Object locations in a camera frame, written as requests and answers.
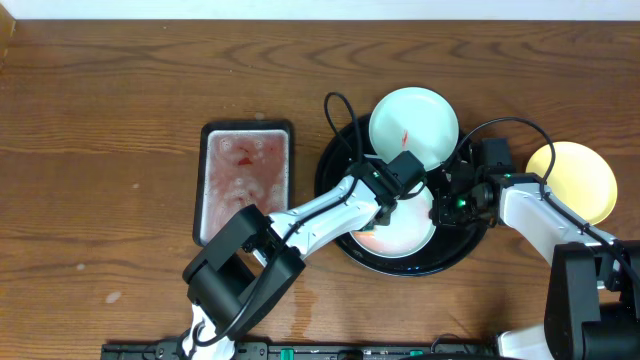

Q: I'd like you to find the black round tray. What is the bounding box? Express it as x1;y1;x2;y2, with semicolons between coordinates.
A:
314;138;487;277

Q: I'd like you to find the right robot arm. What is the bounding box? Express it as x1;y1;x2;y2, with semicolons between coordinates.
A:
430;174;639;360

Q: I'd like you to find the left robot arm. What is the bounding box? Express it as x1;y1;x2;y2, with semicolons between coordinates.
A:
179;162;415;359

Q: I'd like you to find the light blue plate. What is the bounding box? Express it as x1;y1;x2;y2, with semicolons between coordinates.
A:
369;87;459;171
351;188;436;258

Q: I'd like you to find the yellow plate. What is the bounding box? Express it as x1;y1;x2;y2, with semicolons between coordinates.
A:
547;141;618;225

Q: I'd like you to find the black rectangular sponge tray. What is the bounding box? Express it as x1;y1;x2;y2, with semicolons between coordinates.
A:
192;119;294;246

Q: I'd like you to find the light blue top plate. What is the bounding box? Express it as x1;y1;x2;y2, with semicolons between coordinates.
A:
369;87;459;171

